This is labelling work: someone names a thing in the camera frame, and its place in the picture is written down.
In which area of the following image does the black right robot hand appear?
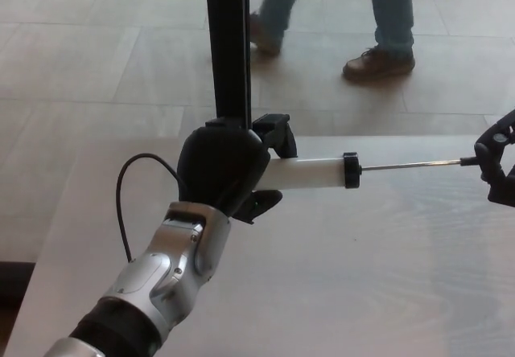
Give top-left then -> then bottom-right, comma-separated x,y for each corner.
473,108 -> 515,207

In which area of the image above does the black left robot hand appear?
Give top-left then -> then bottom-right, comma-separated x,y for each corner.
176,113 -> 299,226

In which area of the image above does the white air pump black handle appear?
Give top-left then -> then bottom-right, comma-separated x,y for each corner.
251,152 -> 480,193

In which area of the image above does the blue jeans leg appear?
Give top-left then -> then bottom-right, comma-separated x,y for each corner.
257,0 -> 313,49
360,0 -> 416,55

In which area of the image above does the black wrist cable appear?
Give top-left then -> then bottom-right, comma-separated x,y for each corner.
115,153 -> 187,262

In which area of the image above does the black window frame post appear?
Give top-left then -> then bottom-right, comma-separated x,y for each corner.
203,0 -> 255,131

